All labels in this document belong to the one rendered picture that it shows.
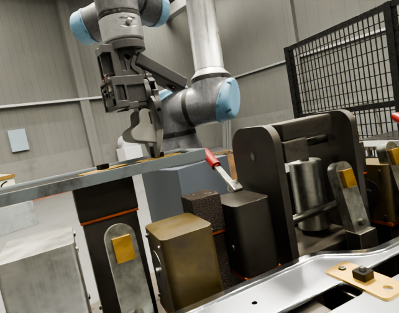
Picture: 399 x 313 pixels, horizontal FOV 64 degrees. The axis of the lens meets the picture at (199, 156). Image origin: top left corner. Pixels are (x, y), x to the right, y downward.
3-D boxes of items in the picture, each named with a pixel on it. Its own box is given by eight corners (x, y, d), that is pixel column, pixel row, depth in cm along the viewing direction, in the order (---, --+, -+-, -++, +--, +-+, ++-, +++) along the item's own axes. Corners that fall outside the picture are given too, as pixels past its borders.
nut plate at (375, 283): (411, 287, 34) (409, 277, 34) (387, 302, 32) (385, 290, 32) (345, 262, 41) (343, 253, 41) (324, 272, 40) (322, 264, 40)
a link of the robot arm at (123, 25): (131, 28, 63) (148, 11, 56) (136, 51, 63) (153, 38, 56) (93, 27, 59) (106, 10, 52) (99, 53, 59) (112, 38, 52)
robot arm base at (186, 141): (150, 168, 102) (144, 138, 101) (187, 158, 111) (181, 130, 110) (178, 167, 90) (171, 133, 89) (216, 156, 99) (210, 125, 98)
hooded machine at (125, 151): (138, 169, 1144) (131, 134, 1131) (146, 168, 1099) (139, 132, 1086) (120, 173, 1100) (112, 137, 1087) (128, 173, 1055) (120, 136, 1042)
